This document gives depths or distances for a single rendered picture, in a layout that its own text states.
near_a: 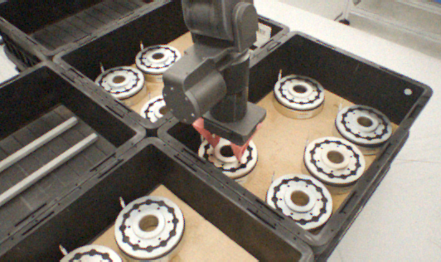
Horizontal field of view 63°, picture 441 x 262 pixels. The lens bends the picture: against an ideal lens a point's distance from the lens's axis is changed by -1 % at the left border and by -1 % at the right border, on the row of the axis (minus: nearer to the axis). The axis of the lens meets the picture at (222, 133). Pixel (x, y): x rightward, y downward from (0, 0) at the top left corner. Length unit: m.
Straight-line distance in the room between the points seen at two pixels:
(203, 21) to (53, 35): 0.67
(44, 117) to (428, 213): 0.80
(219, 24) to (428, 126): 0.71
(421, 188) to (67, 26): 0.95
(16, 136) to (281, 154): 0.51
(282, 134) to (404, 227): 0.30
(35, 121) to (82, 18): 0.40
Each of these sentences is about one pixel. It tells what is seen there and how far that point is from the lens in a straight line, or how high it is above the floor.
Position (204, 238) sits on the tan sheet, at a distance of 0.57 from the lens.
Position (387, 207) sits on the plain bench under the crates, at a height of 0.70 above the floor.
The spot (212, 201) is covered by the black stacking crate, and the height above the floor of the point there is 0.89.
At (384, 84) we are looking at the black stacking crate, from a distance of 0.76.
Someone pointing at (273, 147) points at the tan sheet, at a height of 0.83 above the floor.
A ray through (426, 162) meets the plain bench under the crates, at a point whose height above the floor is 0.70.
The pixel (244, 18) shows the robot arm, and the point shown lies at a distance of 0.43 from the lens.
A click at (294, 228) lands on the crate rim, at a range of 0.48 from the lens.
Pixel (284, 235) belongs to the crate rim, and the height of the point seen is 0.93.
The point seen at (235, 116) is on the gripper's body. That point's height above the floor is 0.97.
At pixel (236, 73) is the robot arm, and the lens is 0.47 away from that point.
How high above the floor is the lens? 1.34
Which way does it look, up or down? 47 degrees down
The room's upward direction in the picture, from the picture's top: straight up
